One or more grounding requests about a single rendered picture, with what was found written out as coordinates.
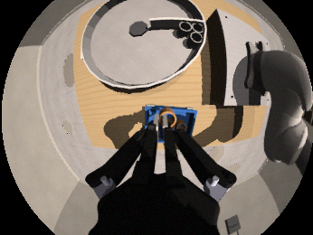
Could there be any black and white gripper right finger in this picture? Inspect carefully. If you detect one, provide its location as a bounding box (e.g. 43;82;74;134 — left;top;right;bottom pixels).
163;113;237;213

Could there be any blue plastic crate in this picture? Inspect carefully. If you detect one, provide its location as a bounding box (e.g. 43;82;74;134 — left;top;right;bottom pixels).
145;104;197;143

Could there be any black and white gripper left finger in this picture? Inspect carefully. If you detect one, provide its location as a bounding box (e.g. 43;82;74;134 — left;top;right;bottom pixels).
85;114;159;212

